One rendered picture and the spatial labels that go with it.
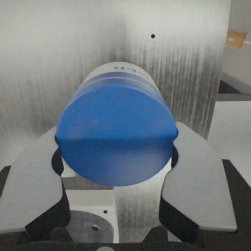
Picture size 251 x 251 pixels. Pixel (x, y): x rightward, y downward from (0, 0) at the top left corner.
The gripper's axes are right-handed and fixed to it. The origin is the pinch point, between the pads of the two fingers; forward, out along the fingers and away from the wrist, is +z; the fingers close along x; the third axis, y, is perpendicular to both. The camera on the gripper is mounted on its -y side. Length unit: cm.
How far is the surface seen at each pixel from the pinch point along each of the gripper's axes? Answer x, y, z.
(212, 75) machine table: 13.9, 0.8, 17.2
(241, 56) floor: 69, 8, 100
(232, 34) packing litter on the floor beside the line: 62, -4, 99
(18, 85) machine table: -16.4, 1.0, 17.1
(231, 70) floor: 64, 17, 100
